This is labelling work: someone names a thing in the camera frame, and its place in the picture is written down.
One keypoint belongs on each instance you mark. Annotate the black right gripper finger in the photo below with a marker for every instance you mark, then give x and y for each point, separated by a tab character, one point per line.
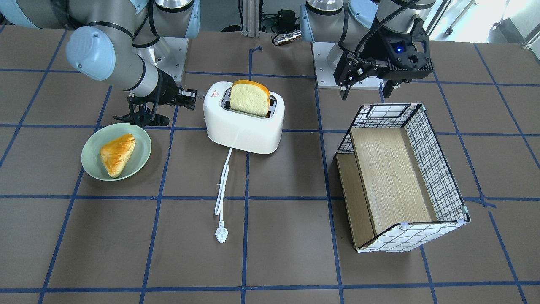
188	103
186	94

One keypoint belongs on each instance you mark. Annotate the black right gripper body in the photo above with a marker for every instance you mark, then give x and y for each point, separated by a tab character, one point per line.
166	90

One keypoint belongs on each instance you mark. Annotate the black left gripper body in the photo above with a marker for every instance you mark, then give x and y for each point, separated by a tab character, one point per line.
381	50

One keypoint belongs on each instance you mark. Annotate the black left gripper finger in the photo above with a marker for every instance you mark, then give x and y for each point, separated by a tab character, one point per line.
347	73
388	88

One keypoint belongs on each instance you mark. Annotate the white toaster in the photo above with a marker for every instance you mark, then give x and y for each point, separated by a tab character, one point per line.
241	130

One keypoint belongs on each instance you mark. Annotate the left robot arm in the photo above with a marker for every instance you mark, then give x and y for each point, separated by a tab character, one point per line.
351	24

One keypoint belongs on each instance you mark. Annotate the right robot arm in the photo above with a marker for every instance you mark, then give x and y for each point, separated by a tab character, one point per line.
106	34

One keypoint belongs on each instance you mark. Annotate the toast slice in toaster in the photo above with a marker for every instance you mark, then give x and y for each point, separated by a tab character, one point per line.
250	97

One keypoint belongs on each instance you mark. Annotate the silver cylinder on table edge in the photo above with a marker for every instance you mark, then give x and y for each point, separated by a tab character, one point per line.
283	38

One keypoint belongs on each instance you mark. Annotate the black power adapter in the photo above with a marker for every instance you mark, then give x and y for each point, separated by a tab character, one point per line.
286	19

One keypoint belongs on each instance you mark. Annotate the triangular bread on plate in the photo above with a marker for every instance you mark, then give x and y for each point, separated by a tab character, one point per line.
115	154

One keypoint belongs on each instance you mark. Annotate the green plate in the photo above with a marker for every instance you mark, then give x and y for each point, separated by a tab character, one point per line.
90	157

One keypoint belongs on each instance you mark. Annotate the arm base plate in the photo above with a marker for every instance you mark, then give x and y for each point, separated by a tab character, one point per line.
326	57
170	54

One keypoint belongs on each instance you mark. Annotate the aluminium frame post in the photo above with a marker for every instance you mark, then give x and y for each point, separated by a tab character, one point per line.
251	13

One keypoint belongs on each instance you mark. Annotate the wire basket with wooden shelf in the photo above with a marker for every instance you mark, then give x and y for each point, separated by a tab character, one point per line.
398	187

